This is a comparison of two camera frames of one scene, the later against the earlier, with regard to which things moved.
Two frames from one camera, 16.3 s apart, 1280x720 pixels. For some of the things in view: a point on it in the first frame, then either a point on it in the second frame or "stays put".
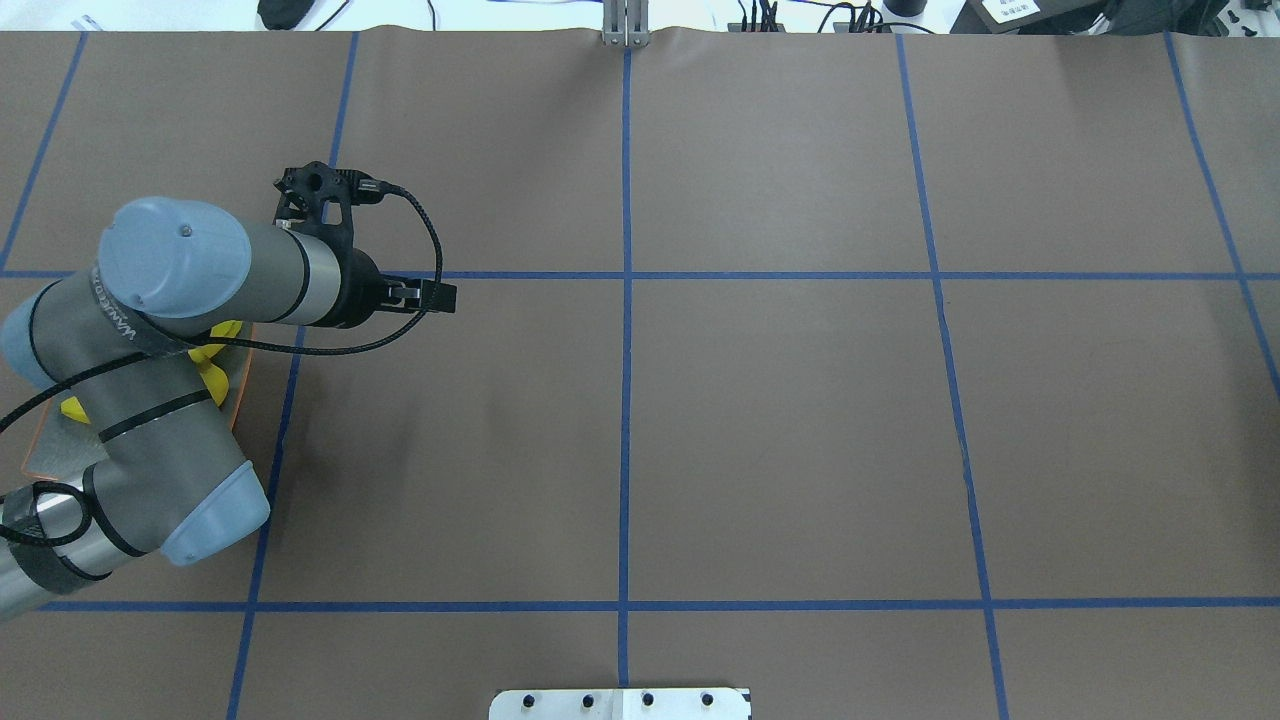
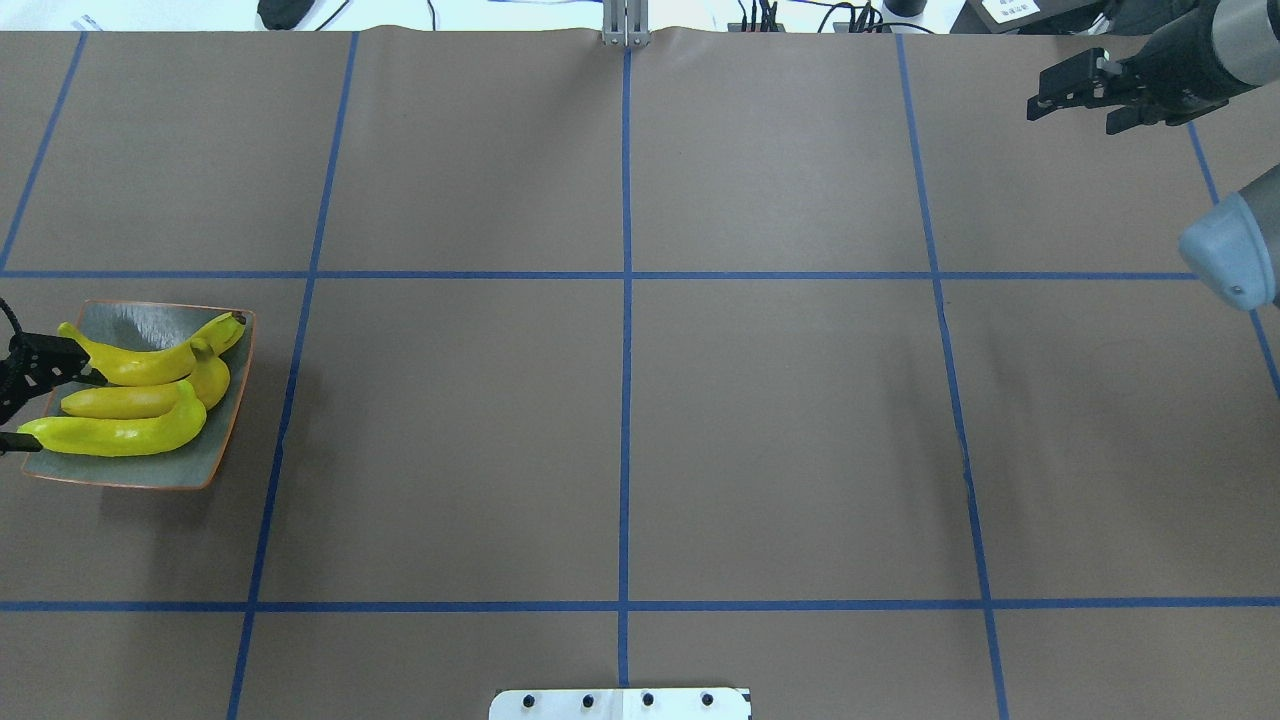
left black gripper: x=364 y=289 -> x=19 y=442
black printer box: x=1028 y=17 stays put
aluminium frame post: x=625 y=23 stays put
